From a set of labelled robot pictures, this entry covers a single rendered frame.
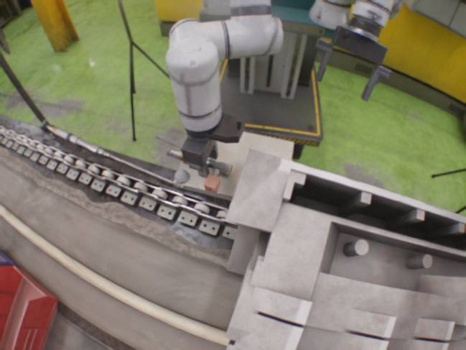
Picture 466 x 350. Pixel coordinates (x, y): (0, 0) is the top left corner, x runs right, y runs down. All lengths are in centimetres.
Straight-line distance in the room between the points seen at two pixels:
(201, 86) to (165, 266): 44
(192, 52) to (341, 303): 50
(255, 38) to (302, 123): 101
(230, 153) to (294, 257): 37
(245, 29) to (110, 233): 62
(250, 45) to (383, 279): 57
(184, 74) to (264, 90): 125
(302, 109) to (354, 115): 73
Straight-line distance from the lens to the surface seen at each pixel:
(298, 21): 109
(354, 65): 264
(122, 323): 69
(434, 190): 219
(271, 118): 145
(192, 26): 53
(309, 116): 152
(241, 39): 52
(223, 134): 49
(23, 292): 90
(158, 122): 195
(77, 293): 76
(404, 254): 62
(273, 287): 44
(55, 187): 93
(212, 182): 62
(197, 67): 39
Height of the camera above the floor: 137
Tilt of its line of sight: 60 degrees down
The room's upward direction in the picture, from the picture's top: 1 degrees counter-clockwise
